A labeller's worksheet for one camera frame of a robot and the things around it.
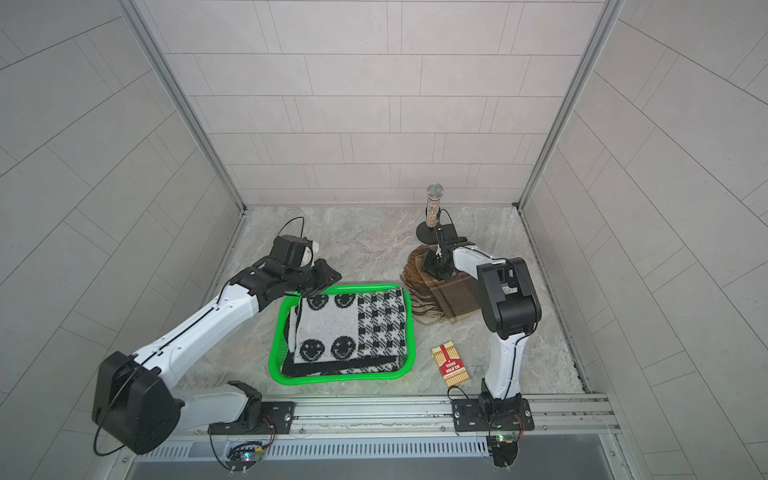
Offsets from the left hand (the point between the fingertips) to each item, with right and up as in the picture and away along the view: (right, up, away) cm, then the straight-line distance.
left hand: (348, 274), depth 79 cm
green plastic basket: (-17, -16, -4) cm, 23 cm away
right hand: (+22, 0, +21) cm, 30 cm away
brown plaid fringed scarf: (+24, -9, +10) cm, 28 cm away
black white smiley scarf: (0, -15, -2) cm, 15 cm away
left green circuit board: (-21, -39, -14) cm, 46 cm away
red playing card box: (+27, -24, -2) cm, 37 cm away
